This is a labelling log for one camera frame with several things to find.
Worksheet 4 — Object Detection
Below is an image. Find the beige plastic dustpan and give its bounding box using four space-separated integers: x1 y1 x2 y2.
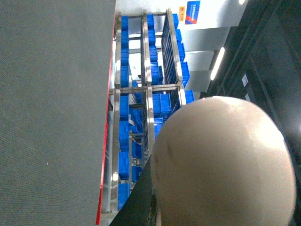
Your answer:
151 97 296 226

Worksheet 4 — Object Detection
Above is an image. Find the steel shelf rack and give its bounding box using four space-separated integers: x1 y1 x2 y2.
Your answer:
102 8 190 214

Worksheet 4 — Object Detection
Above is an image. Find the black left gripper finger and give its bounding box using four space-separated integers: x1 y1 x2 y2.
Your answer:
110 155 157 226

